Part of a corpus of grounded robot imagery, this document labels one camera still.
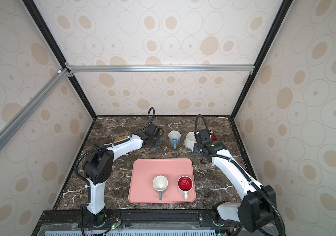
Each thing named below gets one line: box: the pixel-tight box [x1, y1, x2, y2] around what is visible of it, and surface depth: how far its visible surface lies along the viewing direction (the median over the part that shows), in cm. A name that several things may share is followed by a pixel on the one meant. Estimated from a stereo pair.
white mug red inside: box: [177, 175, 194, 201], surface depth 81 cm
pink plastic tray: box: [128, 158, 196, 204], surface depth 90 cm
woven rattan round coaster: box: [114, 135, 128, 143], surface depth 108 cm
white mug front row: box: [152, 175, 169, 201], surface depth 79 cm
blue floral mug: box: [168, 129, 182, 150], surface depth 96 cm
